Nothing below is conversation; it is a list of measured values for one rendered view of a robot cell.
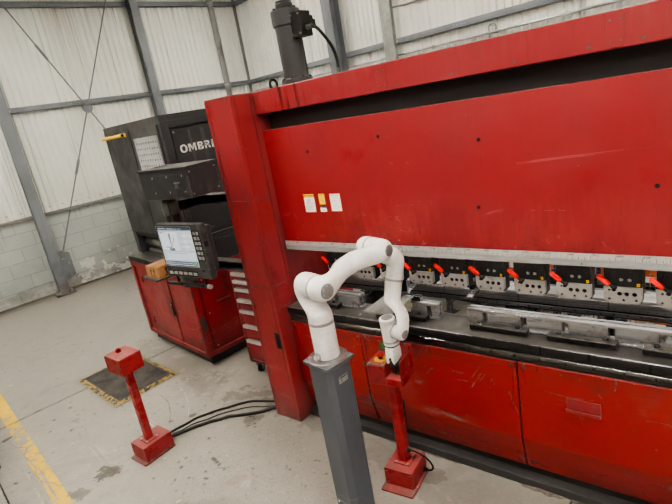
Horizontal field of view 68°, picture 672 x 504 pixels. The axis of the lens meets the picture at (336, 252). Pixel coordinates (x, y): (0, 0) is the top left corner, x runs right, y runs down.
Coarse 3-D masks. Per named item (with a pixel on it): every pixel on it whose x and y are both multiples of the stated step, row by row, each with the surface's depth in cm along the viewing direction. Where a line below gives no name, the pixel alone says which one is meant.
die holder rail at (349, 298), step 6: (336, 294) 335; (342, 294) 327; (348, 294) 324; (354, 294) 321; (360, 294) 320; (330, 300) 336; (336, 300) 335; (342, 300) 330; (348, 300) 326; (354, 300) 323; (360, 300) 322; (348, 306) 328; (354, 306) 324; (360, 306) 322
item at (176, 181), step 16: (208, 160) 309; (144, 176) 322; (160, 176) 311; (176, 176) 302; (192, 176) 300; (208, 176) 309; (144, 192) 327; (160, 192) 317; (176, 192) 307; (192, 192) 300; (208, 192) 310; (176, 208) 338
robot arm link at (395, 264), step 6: (360, 240) 252; (360, 246) 250; (396, 252) 254; (390, 258) 253; (396, 258) 253; (402, 258) 256; (390, 264) 254; (396, 264) 254; (402, 264) 256; (390, 270) 255; (396, 270) 255; (402, 270) 256; (390, 276) 256; (396, 276) 255; (402, 276) 257
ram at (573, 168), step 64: (320, 128) 293; (384, 128) 267; (448, 128) 245; (512, 128) 227; (576, 128) 211; (640, 128) 197; (320, 192) 309; (384, 192) 280; (448, 192) 256; (512, 192) 236; (576, 192) 219; (640, 192) 204; (448, 256) 268; (512, 256) 246
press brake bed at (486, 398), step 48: (432, 384) 290; (480, 384) 270; (528, 384) 252; (576, 384) 236; (624, 384) 222; (384, 432) 330; (432, 432) 308; (480, 432) 282; (528, 432) 261; (576, 432) 244; (624, 432) 230; (528, 480) 272; (576, 480) 261; (624, 480) 240
